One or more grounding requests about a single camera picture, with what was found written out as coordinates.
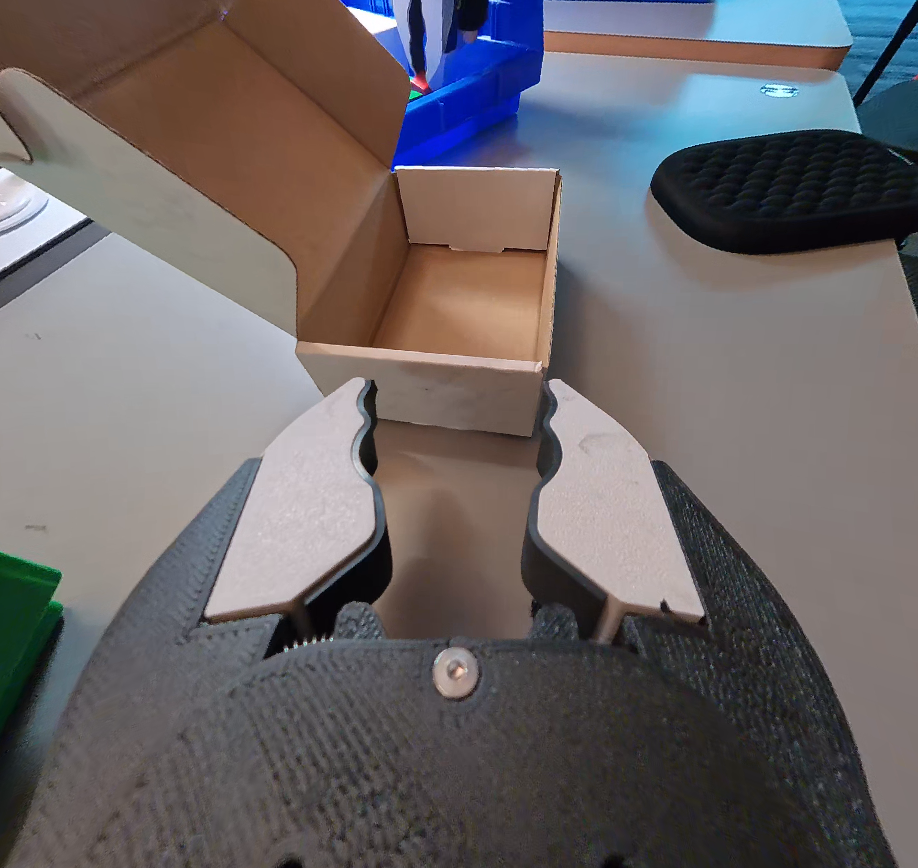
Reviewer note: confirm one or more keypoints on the desk with wooden edge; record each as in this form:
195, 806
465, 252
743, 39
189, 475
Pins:
774, 18

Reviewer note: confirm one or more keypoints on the black textured armrest pad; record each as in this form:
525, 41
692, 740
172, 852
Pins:
789, 190

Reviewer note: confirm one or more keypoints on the green plastic bin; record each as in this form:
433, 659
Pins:
25, 617

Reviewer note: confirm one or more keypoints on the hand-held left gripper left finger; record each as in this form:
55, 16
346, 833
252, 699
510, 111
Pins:
301, 517

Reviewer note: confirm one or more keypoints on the white document stand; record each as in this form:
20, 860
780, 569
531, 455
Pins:
21, 201

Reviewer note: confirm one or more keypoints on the metal desk grommet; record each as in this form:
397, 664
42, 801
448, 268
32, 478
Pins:
779, 91

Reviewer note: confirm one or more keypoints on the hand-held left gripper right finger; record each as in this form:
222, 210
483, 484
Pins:
609, 524

